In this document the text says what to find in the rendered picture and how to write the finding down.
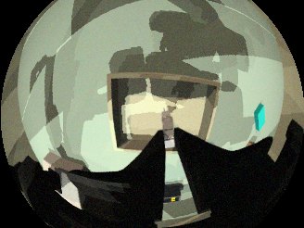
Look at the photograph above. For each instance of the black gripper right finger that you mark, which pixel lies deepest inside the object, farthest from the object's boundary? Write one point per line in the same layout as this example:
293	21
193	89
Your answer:
209	169

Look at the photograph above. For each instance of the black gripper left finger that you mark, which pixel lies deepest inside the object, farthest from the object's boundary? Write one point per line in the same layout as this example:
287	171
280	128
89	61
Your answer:
141	182

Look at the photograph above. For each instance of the teal rectangular block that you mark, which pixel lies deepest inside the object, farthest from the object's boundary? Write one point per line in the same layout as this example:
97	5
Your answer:
259	116

